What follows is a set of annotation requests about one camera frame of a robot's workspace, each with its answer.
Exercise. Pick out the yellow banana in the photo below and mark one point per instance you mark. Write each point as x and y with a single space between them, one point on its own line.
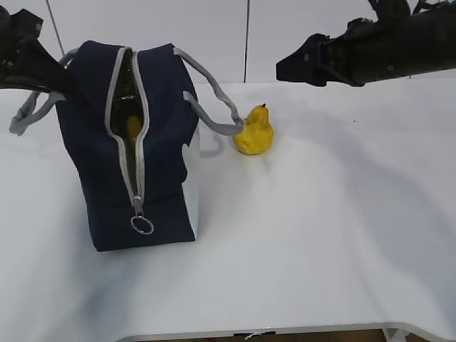
133 128

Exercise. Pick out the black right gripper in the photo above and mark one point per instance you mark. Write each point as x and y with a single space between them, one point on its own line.
371 51

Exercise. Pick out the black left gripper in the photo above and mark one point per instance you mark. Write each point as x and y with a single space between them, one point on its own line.
25 63

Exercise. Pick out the yellow pear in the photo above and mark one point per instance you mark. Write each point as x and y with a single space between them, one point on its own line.
258 134

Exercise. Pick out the white tag under table edge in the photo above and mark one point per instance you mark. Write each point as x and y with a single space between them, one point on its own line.
252 335

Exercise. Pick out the navy blue lunch bag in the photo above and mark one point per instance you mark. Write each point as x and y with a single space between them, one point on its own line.
147 195

